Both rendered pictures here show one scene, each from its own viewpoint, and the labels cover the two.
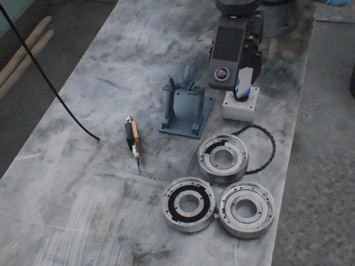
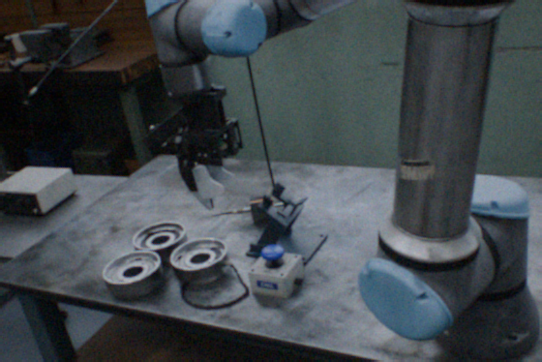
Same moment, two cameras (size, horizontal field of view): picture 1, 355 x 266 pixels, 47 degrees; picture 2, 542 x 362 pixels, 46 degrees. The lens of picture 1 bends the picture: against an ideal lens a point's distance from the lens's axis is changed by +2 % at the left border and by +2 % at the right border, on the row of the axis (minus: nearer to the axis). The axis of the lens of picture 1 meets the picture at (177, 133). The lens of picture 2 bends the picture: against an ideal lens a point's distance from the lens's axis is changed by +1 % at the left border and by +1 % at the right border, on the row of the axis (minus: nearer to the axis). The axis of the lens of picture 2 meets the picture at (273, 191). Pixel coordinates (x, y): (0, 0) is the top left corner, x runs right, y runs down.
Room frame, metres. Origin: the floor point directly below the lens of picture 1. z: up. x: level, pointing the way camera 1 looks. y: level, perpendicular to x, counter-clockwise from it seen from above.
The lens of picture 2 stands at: (0.72, -1.06, 1.43)
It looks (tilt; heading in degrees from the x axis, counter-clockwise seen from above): 26 degrees down; 95
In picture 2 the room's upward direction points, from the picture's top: 10 degrees counter-clockwise
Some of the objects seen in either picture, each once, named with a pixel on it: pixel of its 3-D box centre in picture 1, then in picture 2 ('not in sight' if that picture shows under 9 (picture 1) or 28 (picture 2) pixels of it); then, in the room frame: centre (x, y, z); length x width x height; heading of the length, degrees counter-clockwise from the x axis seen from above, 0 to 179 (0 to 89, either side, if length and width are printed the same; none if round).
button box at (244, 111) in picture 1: (242, 101); (279, 274); (0.62, -0.16, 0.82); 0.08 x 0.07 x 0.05; 154
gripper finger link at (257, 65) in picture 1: (248, 63); (191, 165); (0.51, -0.14, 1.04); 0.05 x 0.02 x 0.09; 65
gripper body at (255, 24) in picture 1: (238, 24); (203, 125); (0.54, -0.13, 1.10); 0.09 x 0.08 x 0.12; 155
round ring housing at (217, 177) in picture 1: (223, 159); (200, 261); (0.47, -0.08, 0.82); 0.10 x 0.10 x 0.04
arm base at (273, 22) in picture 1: (272, 4); (482, 296); (0.92, -0.32, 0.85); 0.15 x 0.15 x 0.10
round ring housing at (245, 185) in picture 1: (246, 210); (134, 275); (0.35, -0.10, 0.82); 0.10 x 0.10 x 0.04
